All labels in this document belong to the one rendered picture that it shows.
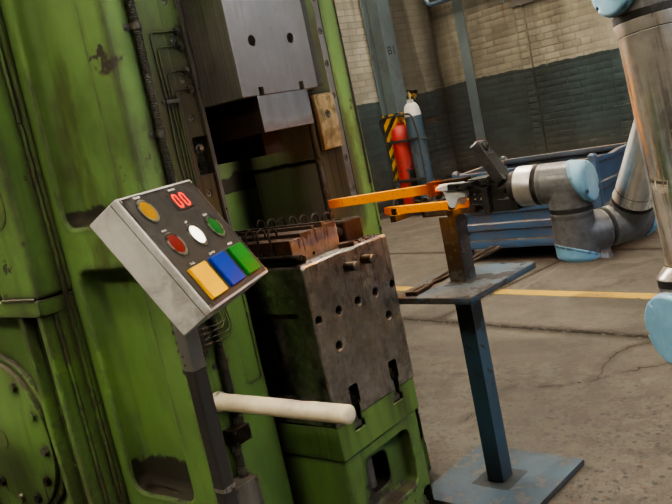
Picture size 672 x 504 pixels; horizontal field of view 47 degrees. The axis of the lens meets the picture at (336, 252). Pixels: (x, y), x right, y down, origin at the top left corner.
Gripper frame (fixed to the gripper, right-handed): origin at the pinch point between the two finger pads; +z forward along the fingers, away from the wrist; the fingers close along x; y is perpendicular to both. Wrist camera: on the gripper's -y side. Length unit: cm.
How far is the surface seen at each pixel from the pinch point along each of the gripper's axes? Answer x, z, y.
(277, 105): -6, 42, -26
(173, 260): -69, 18, 1
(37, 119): -44, 95, -34
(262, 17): -5, 43, -49
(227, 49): -18, 44, -42
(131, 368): -38, 87, 38
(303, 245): -7.4, 41.4, 11.5
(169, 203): -57, 30, -9
